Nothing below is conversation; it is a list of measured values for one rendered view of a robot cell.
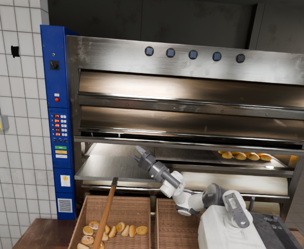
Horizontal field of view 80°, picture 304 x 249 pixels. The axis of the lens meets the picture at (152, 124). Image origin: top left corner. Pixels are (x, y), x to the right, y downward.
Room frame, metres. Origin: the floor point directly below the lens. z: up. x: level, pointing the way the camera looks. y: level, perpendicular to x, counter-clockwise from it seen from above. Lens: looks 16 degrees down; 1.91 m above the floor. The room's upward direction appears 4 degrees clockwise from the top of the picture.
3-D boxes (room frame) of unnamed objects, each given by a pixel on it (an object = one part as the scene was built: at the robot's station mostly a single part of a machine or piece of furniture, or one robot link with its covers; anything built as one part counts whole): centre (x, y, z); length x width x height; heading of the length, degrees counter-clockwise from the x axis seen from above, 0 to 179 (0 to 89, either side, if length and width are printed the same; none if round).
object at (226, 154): (1.84, -0.91, 1.21); 0.61 x 0.48 x 0.06; 2
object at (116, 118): (1.38, -0.34, 1.54); 1.79 x 0.11 x 0.19; 92
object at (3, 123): (1.29, 1.16, 1.46); 0.10 x 0.07 x 0.10; 92
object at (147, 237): (1.09, 0.23, 0.72); 0.56 x 0.49 x 0.28; 93
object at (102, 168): (1.24, 0.22, 1.19); 0.55 x 0.36 x 0.03; 93
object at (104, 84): (1.38, -0.34, 1.80); 1.79 x 0.11 x 0.19; 92
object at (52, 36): (2.28, 0.74, 1.07); 1.93 x 0.16 x 2.15; 2
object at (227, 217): (0.52, -0.31, 1.47); 0.10 x 0.07 x 0.09; 174
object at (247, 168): (1.40, -0.34, 1.16); 1.80 x 0.06 x 0.04; 92
